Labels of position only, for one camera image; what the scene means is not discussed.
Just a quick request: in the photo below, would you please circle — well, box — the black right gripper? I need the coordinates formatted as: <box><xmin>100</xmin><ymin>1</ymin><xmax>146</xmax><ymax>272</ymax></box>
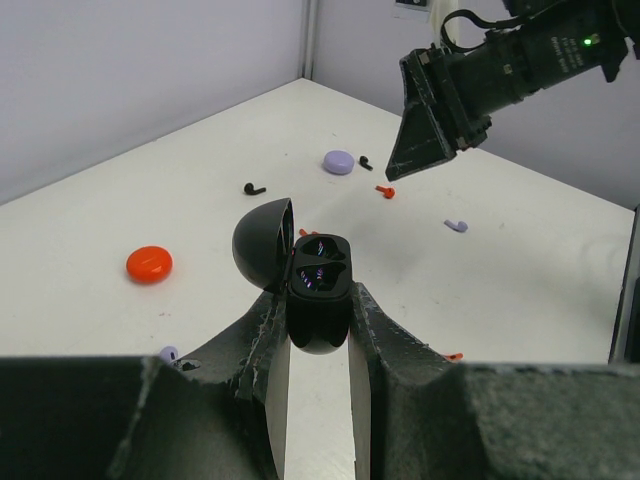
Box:
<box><xmin>385</xmin><ymin>19</ymin><xmax>630</xmax><ymax>181</ymax></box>

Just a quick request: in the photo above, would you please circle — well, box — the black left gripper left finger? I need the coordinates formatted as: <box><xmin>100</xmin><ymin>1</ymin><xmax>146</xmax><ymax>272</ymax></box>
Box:
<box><xmin>1</xmin><ymin>293</ymin><xmax>290</xmax><ymax>479</ymax></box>

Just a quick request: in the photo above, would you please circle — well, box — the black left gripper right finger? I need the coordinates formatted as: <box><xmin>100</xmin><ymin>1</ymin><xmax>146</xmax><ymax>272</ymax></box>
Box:
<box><xmin>348</xmin><ymin>283</ymin><xmax>639</xmax><ymax>479</ymax></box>

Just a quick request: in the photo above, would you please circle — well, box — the black earbud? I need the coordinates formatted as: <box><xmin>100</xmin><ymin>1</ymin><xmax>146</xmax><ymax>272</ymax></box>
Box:
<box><xmin>243</xmin><ymin>182</ymin><xmax>266</xmax><ymax>196</ymax></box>
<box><xmin>358</xmin><ymin>156</ymin><xmax>373</xmax><ymax>171</ymax></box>

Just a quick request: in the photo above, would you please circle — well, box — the black earbud charging case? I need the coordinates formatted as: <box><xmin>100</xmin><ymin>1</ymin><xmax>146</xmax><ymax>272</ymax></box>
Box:
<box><xmin>232</xmin><ymin>198</ymin><xmax>353</xmax><ymax>355</ymax></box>

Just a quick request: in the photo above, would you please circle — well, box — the orange charging case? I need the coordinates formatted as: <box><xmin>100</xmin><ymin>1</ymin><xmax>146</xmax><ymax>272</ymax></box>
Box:
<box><xmin>125</xmin><ymin>245</ymin><xmax>173</xmax><ymax>285</ymax></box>

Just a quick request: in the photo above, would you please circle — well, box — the orange earbud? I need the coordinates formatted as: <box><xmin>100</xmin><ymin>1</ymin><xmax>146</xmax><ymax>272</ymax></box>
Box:
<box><xmin>298</xmin><ymin>228</ymin><xmax>319</xmax><ymax>237</ymax></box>
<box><xmin>375</xmin><ymin>185</ymin><xmax>396</xmax><ymax>199</ymax></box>

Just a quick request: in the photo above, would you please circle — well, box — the aluminium frame post right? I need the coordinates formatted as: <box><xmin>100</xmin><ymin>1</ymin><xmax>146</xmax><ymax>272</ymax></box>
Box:
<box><xmin>301</xmin><ymin>0</ymin><xmax>320</xmax><ymax>80</ymax></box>

